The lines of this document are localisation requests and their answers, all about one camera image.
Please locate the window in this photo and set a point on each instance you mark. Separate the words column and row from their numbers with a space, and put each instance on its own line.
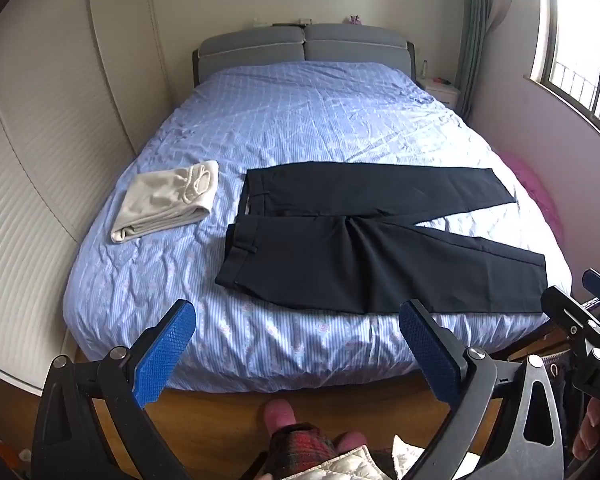
column 580, row 50

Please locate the pink slipper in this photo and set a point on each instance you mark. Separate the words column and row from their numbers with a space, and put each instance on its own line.
column 352, row 441
column 279, row 416

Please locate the white quilted jacket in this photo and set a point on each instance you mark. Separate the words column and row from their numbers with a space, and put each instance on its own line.
column 352, row 465

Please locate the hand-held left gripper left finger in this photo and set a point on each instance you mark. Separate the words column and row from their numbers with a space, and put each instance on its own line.
column 164, row 357

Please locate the purple toy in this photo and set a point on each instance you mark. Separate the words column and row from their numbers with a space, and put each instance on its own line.
column 355, row 19

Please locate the dark flat book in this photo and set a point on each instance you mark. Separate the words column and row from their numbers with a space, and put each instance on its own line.
column 287, row 24

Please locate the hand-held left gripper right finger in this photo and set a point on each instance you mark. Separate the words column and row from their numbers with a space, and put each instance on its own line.
column 430, row 357

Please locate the white sliding wardrobe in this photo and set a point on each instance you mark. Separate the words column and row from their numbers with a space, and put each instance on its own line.
column 40, row 170

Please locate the green curtain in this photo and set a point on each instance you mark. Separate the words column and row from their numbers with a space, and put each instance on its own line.
column 472, row 25

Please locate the pink cloth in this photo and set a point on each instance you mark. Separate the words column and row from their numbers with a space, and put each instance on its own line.
column 535, row 185

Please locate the clear bottle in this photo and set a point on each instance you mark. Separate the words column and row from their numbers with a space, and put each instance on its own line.
column 424, row 69

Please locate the black pants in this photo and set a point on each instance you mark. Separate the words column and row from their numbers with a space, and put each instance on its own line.
column 370, row 240

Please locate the white nightstand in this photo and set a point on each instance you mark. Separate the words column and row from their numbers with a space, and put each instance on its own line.
column 444, row 91

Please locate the folded beige garment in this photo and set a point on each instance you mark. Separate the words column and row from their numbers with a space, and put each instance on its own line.
column 167, row 200

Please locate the bed with blue striped sheet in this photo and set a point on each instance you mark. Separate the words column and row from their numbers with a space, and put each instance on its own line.
column 300, row 125

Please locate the white cloth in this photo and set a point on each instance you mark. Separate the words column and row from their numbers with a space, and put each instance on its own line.
column 410, row 455

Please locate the person's right hand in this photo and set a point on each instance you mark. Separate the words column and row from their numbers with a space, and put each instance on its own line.
column 587, row 432

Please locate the grey padded headboard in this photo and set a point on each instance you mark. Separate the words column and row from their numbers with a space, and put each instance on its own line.
column 305, row 50

